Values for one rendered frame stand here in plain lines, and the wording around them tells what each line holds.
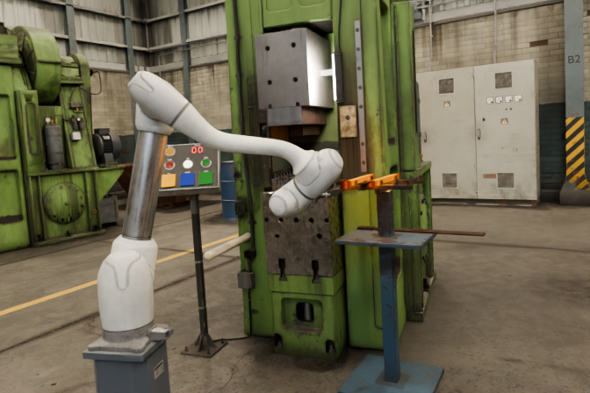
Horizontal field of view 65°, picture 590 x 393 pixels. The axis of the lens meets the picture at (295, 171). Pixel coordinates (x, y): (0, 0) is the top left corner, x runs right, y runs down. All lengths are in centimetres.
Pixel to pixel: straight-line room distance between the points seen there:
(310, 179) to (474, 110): 613
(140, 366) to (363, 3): 197
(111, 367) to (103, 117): 997
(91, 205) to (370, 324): 509
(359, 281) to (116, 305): 150
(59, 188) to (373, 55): 513
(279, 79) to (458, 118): 529
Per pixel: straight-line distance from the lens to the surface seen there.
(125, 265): 151
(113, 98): 1157
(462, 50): 827
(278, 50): 255
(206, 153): 263
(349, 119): 251
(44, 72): 689
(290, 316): 269
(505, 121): 743
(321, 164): 148
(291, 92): 249
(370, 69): 253
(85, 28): 1169
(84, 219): 704
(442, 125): 760
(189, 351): 293
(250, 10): 282
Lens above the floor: 121
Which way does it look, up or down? 4 degrees down
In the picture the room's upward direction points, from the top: 3 degrees counter-clockwise
